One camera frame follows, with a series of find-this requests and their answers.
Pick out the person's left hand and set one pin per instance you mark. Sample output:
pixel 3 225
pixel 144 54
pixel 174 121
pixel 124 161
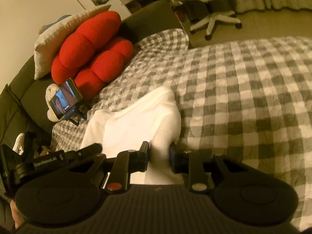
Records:
pixel 16 215

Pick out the grey white checkered bedspread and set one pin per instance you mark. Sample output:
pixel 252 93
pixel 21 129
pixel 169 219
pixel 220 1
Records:
pixel 249 100

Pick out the stack of folded clothes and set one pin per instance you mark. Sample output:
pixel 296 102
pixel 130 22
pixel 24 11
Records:
pixel 31 145

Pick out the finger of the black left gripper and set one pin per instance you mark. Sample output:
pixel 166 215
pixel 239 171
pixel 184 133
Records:
pixel 85 152

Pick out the white knit garment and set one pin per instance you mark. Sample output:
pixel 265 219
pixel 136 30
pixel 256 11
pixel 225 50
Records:
pixel 154 118

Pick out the dark green sofa armrest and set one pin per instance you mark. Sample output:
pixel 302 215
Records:
pixel 156 27

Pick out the black phone stand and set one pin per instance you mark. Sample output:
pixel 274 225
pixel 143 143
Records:
pixel 74 112

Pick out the cream plush toy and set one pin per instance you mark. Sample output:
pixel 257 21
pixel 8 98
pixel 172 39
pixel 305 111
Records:
pixel 49 94

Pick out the dark green sofa backrest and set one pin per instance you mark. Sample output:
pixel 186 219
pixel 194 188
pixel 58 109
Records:
pixel 24 108

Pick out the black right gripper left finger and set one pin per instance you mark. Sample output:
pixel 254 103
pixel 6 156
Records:
pixel 126 163

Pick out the cream pillow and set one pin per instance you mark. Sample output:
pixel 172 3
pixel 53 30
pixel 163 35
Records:
pixel 51 39

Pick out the upper red puffy cushion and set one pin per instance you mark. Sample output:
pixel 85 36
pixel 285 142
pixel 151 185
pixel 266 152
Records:
pixel 77 49

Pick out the red puffy cushion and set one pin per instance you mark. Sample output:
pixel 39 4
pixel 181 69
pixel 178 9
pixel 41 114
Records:
pixel 77 49
pixel 104 67

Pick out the lower red puffy cushion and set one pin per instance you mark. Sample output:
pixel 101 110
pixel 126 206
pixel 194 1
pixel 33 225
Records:
pixel 104 67

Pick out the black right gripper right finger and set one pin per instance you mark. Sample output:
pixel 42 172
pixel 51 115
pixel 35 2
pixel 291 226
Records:
pixel 190 164

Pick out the smartphone showing video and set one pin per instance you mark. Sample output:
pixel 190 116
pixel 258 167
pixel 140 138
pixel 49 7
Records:
pixel 66 97

